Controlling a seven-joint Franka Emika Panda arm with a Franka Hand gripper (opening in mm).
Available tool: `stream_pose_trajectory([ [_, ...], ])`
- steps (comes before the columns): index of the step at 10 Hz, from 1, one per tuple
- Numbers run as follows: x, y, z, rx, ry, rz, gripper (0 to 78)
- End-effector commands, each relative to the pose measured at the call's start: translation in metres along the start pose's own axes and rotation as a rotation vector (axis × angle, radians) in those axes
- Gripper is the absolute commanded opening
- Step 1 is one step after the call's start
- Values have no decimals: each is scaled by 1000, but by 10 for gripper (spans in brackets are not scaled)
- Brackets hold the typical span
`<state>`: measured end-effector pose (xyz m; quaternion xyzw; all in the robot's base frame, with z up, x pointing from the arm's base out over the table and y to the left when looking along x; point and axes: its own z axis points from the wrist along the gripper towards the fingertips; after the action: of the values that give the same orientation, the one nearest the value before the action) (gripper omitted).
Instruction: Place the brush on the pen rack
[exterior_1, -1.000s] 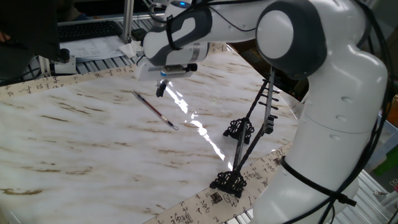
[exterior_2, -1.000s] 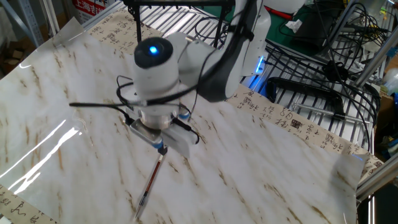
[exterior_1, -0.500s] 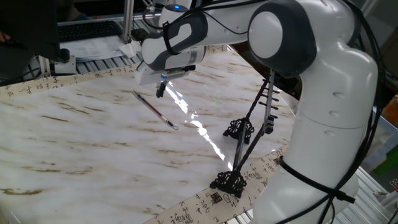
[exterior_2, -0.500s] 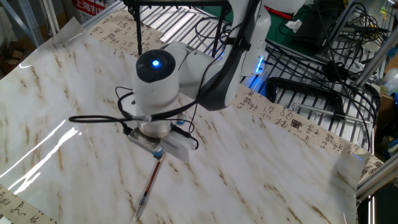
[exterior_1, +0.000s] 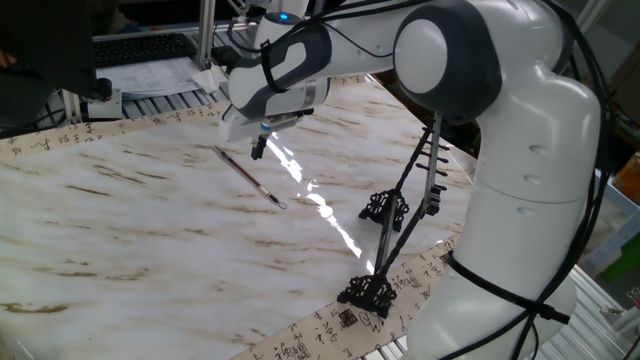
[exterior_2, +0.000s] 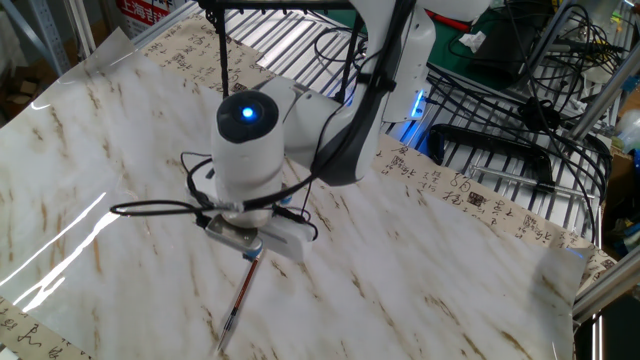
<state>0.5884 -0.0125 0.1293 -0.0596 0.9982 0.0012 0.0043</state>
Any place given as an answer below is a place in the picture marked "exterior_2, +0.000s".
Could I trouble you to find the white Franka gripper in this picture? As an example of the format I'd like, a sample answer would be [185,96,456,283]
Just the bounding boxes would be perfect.
[185,167,315,265]

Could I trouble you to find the brown calligraphy brush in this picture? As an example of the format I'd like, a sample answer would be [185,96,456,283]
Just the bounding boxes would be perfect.
[215,255,261,352]

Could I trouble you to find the black carved pen rack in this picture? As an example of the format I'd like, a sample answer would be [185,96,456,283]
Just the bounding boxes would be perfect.
[197,0,369,105]

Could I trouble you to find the red pen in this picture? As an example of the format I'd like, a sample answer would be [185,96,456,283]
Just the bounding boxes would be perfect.
[424,8,472,34]

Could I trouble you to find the glossy marble pattern mat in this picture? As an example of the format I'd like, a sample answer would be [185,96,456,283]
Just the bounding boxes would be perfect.
[0,27,589,360]

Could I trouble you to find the beige calligraphy paper sheet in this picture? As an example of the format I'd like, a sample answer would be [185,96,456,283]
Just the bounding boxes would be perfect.
[0,12,619,360]

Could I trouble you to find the thin metal rod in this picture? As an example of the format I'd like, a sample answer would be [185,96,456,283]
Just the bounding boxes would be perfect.
[468,163,597,200]

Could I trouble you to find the green cutting mat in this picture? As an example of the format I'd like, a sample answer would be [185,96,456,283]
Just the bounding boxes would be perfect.
[429,9,506,91]

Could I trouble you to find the aluminium profile bar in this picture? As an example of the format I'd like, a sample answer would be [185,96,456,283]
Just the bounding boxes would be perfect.
[567,47,640,142]
[522,0,581,74]
[571,257,640,324]
[130,0,201,49]

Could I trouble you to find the white crumpled paper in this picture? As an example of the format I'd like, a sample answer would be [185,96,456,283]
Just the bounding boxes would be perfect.
[458,30,488,53]

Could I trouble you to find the red white printed sign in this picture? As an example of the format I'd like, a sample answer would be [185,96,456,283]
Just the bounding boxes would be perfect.
[115,0,174,39]

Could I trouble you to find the black round plug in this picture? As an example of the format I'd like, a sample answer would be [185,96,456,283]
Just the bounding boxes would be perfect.
[518,96,562,134]

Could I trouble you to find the flat black box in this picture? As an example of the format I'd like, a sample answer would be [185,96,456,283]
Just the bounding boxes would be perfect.
[472,17,544,89]

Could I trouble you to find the brown cardboard scraps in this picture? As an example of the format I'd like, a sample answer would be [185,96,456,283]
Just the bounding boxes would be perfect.
[0,74,42,117]

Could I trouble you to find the brown cardboard box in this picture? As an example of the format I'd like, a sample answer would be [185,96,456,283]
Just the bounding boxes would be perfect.
[602,149,640,211]

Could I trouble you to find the clear plastic bottle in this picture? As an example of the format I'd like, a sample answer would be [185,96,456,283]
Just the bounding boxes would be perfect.
[615,108,640,154]

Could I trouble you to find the silver camera box blue end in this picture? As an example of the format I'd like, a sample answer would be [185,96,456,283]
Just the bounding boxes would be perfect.
[203,213,265,260]

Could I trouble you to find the black cable tie strap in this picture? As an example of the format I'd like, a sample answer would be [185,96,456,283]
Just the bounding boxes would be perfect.
[355,71,397,95]

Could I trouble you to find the black bent clamp bracket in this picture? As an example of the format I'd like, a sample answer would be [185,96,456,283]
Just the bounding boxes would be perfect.
[427,123,556,187]

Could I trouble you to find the white post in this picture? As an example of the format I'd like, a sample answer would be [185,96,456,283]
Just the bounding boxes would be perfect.
[63,0,97,59]

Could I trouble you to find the tangled black cables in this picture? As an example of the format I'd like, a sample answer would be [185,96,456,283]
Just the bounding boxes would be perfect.
[427,0,631,241]

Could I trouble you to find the grey steel shelf frame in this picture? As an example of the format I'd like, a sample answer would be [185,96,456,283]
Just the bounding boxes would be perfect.
[0,0,71,76]

